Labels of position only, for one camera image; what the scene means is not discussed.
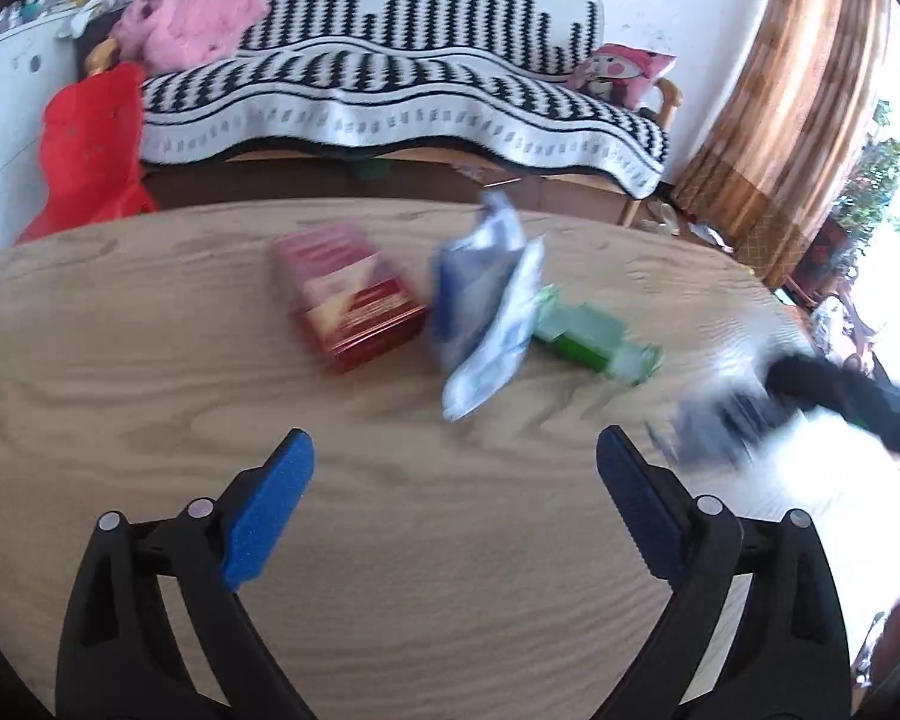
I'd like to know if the red cloth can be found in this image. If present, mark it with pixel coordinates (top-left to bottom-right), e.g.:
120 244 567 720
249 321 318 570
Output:
16 64 158 245

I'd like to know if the pink printed cushion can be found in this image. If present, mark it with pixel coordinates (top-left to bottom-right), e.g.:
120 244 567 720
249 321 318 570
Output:
566 43 680 110

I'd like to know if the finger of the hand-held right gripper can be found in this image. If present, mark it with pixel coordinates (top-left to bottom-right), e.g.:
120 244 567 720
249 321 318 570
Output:
765 356 900 458

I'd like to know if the brown patterned curtain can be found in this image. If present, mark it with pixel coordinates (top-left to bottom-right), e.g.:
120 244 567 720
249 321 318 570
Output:
671 0 893 290

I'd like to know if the white cabinet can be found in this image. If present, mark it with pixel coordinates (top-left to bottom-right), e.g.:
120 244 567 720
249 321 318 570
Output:
0 4 83 263

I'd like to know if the blue white snack wrapper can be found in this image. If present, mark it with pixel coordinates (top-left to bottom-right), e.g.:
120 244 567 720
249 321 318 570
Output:
427 191 548 422

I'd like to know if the potted plant dark red pot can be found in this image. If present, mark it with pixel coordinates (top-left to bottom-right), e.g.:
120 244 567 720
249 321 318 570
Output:
791 101 900 308

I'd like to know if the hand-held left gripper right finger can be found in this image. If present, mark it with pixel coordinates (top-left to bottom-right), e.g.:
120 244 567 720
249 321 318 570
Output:
596 424 850 720

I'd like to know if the dark blue white wrapper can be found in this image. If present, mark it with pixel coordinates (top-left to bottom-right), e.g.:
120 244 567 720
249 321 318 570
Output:
645 382 803 466

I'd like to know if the red cardboard box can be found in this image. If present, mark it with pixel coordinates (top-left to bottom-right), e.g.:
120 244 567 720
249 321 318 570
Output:
271 221 430 376

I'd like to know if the dark green snack packet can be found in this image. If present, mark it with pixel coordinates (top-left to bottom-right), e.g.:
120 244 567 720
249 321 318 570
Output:
532 285 665 387

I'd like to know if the pink fluffy cloth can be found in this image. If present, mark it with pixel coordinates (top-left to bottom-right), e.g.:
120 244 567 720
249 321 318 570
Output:
109 0 271 76

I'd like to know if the wooden sofa frame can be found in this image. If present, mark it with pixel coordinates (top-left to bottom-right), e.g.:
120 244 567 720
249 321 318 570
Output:
142 79 683 230

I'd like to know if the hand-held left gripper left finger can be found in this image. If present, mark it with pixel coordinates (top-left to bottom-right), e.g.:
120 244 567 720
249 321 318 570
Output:
56 427 317 720

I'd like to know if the brown plush toy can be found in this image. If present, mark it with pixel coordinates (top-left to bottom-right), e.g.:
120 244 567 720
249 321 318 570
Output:
84 37 125 80

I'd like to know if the black white striped sofa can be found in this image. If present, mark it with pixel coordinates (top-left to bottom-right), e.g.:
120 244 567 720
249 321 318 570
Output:
139 0 668 200

